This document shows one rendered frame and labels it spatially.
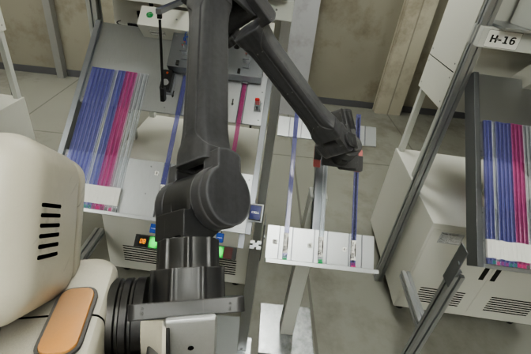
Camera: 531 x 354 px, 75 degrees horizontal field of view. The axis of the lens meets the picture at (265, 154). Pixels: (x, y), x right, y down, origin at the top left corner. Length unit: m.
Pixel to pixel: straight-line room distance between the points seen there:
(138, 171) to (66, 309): 0.92
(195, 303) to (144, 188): 0.89
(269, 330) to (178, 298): 1.43
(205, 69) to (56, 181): 0.26
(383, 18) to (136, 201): 3.40
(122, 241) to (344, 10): 3.13
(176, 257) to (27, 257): 0.15
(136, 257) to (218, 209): 1.50
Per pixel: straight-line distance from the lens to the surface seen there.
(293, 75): 0.72
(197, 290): 0.39
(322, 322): 1.89
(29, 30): 4.71
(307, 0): 3.67
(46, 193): 0.33
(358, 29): 4.06
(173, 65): 1.30
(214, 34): 0.56
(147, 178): 1.25
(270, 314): 1.85
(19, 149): 0.32
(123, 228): 1.78
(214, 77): 0.52
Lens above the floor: 1.53
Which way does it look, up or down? 31 degrees down
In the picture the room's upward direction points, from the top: 7 degrees clockwise
